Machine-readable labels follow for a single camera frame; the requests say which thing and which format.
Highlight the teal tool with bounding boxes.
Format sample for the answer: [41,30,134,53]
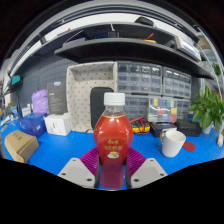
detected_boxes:
[10,74,23,86]

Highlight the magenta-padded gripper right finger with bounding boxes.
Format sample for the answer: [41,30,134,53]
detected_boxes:
[125,147,168,190]

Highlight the black hard case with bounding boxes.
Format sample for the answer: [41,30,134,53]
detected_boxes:
[89,86,115,130]

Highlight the white box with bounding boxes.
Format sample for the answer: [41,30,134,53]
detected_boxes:
[43,112,72,137]

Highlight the white perforated tray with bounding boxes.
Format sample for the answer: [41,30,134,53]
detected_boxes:
[65,61,119,134]

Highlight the purple plastic bag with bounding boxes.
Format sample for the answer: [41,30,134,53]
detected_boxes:
[31,88,50,115]

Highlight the white power adapter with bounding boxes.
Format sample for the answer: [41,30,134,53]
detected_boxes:
[216,131,224,148]

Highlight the white cup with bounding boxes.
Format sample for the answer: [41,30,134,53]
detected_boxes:
[160,129,187,159]

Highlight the clear organiser box colourful parts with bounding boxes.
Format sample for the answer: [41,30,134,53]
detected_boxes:
[147,96,179,124]

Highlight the grey drawer cabinet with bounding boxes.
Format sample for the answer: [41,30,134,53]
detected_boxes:
[162,66,193,99]
[124,94,150,122]
[176,98,191,120]
[117,61,164,96]

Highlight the flat black box blue print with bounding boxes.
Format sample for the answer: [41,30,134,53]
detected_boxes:
[148,121,179,139]

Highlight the dark grey upright box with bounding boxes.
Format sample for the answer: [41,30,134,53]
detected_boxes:
[46,80,69,116]

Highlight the plain black box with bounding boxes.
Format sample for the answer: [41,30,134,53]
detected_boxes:
[175,118,204,138]

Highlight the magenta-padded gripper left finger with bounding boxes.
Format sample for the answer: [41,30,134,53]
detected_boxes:
[57,146,102,190]

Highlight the yellow multimeter with leads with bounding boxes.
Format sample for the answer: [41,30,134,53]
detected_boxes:
[129,116,151,135]

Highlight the small white carton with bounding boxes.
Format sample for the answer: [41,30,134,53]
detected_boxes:
[21,103,33,118]

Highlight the brown cardboard box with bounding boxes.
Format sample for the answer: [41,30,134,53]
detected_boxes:
[3,129,40,164]

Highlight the red drink bottle white cap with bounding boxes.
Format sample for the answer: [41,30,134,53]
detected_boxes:
[93,92,135,190]

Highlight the black overhead shelf unit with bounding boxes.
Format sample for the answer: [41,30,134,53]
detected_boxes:
[6,14,215,82]

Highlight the green potted plant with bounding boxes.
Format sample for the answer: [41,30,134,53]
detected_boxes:
[188,85,224,135]

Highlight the flat round red coaster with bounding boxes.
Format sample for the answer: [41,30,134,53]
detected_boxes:
[182,141,197,153]

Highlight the small hanging green plant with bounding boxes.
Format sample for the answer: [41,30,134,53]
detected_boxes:
[212,62,223,78]

